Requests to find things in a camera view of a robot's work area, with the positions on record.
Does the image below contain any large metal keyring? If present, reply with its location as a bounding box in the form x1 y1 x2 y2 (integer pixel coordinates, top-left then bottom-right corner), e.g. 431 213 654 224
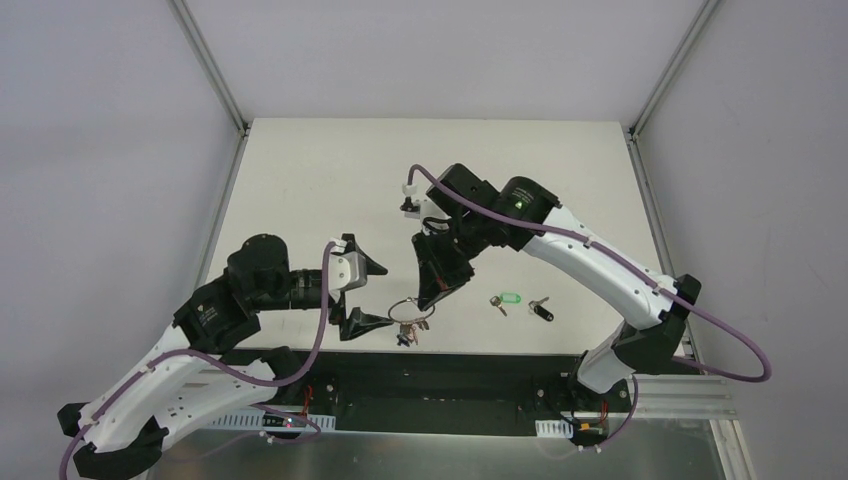
387 297 436 324

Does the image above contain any blue capped key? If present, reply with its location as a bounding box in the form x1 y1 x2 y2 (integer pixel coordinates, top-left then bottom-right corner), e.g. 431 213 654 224
396 325 410 347

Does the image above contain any green tag key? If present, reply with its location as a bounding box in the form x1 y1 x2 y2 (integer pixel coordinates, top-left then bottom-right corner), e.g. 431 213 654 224
489 292 522 316

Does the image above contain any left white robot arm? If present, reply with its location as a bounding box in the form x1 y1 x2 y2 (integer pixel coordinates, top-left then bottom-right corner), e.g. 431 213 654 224
58 234 387 479

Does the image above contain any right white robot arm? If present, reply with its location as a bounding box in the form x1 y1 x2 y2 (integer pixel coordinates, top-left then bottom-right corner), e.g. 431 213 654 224
401 163 700 410

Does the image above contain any black fob key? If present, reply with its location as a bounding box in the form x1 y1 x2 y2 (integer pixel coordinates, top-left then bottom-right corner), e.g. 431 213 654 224
528 297 555 322

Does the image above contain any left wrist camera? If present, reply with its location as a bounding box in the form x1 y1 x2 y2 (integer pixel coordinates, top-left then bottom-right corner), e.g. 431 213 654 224
328 238 367 295

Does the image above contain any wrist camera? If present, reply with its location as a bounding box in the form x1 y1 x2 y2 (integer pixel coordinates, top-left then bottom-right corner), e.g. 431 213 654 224
328 238 367 295
400 184 444 221

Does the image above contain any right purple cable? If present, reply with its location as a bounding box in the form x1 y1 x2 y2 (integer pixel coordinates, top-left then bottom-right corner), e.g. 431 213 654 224
406 164 773 452

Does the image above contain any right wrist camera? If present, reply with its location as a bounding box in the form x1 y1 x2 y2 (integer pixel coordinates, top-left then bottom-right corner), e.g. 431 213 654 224
400 184 444 221

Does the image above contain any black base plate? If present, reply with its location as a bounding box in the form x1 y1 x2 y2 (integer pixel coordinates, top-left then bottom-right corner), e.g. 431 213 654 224
198 349 637 439

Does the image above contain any left white cable duct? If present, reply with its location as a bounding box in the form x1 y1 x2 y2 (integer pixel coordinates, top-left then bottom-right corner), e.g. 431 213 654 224
181 409 336 433

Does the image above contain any white cable duct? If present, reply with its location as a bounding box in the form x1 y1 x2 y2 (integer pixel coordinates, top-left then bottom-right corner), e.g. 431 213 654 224
535 419 574 439
181 409 336 433

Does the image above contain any right white cable duct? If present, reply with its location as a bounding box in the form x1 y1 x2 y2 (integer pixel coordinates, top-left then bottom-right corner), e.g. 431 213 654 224
535 419 574 439

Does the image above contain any right aluminium frame post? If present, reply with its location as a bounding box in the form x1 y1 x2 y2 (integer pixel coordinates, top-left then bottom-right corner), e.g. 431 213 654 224
628 0 724 142

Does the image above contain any aluminium frame post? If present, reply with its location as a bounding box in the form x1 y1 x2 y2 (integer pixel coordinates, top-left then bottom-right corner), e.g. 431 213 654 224
167 0 250 138
628 0 724 142

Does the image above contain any left aluminium frame post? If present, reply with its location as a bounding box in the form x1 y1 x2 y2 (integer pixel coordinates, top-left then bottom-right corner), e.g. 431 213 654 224
167 0 250 138

